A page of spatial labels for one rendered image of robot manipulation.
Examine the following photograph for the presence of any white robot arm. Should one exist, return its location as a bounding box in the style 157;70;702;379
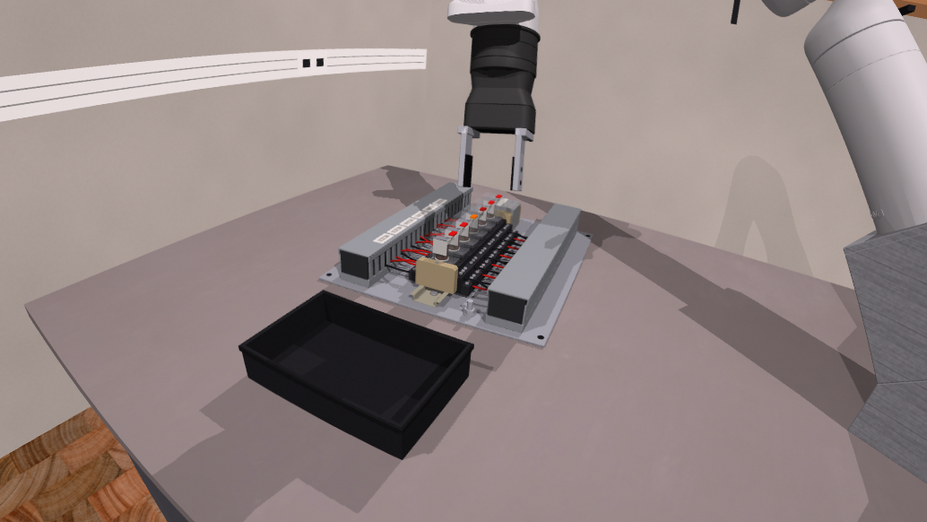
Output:
804;0;927;234

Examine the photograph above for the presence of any black rectangular tray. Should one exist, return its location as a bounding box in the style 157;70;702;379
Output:
238;290;465;460

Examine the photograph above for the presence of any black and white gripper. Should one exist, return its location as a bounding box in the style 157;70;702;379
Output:
447;0;541;191

